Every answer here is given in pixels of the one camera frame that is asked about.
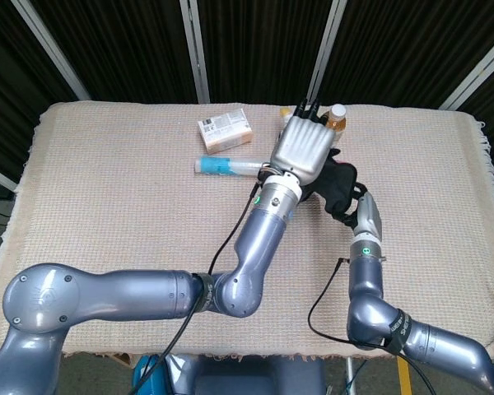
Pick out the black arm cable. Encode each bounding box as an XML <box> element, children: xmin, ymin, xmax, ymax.
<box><xmin>307</xmin><ymin>256</ymin><xmax>434</xmax><ymax>395</ymax></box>
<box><xmin>127</xmin><ymin>183</ymin><xmax>261</xmax><ymax>395</ymax></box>

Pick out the small orange white carton box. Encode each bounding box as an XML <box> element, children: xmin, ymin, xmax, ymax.
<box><xmin>196</xmin><ymin>108</ymin><xmax>254</xmax><ymax>156</ymax></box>

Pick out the bright blue plastic object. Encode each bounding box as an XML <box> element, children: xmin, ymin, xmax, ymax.
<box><xmin>132</xmin><ymin>355</ymin><xmax>168</xmax><ymax>395</ymax></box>

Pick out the plastic bag roll blue label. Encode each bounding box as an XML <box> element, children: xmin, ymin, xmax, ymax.
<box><xmin>193</xmin><ymin>155</ymin><xmax>269</xmax><ymax>179</ymax></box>

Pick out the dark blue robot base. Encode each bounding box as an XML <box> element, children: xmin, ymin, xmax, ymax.
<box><xmin>164</xmin><ymin>355</ymin><xmax>326</xmax><ymax>395</ymax></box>

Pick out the grey metal table leg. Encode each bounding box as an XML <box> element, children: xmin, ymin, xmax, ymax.
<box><xmin>344</xmin><ymin>356</ymin><xmax>356</xmax><ymax>395</ymax></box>

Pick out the amber tea bottle white cap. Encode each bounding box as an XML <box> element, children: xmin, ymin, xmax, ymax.
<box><xmin>321</xmin><ymin>103</ymin><xmax>348</xmax><ymax>146</ymax></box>

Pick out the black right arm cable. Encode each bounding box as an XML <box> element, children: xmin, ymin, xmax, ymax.
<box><xmin>307</xmin><ymin>256</ymin><xmax>434</xmax><ymax>395</ymax></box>

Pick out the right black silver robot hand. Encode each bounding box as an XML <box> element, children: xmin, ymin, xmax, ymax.
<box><xmin>341</xmin><ymin>190</ymin><xmax>384</xmax><ymax>239</ymax></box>

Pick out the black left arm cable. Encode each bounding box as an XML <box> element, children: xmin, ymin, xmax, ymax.
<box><xmin>127</xmin><ymin>183</ymin><xmax>261</xmax><ymax>395</ymax></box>

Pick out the beige woven table mat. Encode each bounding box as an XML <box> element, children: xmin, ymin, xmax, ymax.
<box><xmin>0</xmin><ymin>100</ymin><xmax>494</xmax><ymax>361</ymax></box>

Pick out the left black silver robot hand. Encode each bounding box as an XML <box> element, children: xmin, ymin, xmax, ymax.
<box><xmin>269</xmin><ymin>98</ymin><xmax>335</xmax><ymax>185</ymax></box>

